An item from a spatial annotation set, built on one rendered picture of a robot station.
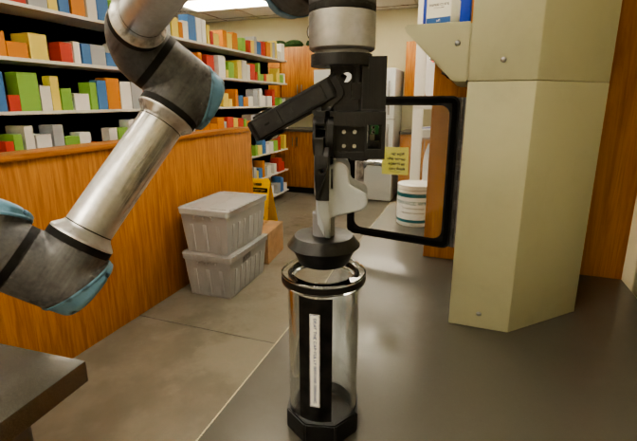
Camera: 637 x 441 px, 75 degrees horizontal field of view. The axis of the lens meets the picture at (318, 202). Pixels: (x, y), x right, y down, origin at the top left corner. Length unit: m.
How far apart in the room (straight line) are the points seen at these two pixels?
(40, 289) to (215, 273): 2.32
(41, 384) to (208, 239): 2.29
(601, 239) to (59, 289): 1.20
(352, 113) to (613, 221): 0.91
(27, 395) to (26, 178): 1.69
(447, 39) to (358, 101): 0.36
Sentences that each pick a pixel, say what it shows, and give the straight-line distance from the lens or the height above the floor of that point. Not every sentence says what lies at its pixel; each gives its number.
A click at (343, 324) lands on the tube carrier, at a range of 0.54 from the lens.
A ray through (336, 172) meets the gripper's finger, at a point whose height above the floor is 1.30.
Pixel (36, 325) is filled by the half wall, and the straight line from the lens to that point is 2.59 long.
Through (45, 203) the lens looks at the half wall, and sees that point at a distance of 2.48.
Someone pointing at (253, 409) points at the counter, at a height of 0.94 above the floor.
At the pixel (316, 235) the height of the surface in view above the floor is 1.21.
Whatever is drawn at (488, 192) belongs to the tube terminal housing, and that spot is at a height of 1.21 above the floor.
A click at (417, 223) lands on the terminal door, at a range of 1.19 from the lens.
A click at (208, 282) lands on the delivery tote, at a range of 3.16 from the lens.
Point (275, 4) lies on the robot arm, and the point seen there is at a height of 1.50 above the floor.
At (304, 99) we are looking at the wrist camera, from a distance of 0.49.
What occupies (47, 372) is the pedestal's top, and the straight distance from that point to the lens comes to 0.87.
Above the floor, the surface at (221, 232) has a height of 0.50.
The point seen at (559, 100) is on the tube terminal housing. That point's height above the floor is 1.38.
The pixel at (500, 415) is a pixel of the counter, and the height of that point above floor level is 0.94.
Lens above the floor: 1.38
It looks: 14 degrees down
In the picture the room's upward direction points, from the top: straight up
